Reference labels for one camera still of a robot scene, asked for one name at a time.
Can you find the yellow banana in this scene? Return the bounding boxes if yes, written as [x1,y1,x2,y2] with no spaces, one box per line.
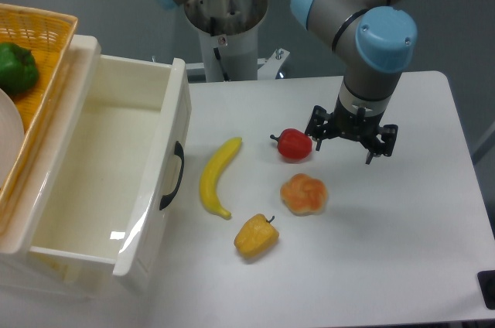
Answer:
[199,137,242,220]

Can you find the black cable on pedestal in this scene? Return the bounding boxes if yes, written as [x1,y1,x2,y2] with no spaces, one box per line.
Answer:
[210,17,231,83]

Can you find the black drawer handle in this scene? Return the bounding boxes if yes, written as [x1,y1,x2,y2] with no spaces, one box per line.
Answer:
[159,141,185,211]

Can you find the black object at table edge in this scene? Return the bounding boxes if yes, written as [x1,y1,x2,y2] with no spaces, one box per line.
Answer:
[477,270,495,310]

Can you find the round knotted bread roll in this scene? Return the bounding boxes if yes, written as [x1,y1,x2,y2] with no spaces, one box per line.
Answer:
[279,173,329,216]

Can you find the white plate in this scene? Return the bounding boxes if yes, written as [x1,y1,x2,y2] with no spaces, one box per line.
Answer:
[0,91,25,187]

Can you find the yellow bell pepper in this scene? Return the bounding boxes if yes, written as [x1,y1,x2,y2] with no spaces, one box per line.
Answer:
[234,214,279,259]

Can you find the yellow woven basket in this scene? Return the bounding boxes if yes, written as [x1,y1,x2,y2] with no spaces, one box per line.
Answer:
[1,3,78,234]

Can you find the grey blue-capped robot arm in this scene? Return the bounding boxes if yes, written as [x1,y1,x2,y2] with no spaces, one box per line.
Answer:
[156,0,418,158]

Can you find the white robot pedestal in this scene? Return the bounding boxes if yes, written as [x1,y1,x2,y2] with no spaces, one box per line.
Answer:
[184,0,268,82]

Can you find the white drawer cabinet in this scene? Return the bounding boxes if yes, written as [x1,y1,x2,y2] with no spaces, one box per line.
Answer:
[0,34,155,302]

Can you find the red bell pepper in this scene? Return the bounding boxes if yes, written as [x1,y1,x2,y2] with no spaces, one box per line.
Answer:
[270,128,312,160]

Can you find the metal mounting bracket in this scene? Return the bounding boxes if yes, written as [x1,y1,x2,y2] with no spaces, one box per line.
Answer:
[257,48,291,80]

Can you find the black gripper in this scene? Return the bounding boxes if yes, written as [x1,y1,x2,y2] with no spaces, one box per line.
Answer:
[304,97,398,165]

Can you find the green bell pepper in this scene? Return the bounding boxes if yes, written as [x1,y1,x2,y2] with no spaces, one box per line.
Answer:
[1,42,39,96]

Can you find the white plastic drawer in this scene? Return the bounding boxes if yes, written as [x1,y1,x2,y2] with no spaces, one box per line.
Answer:
[27,53,193,278]

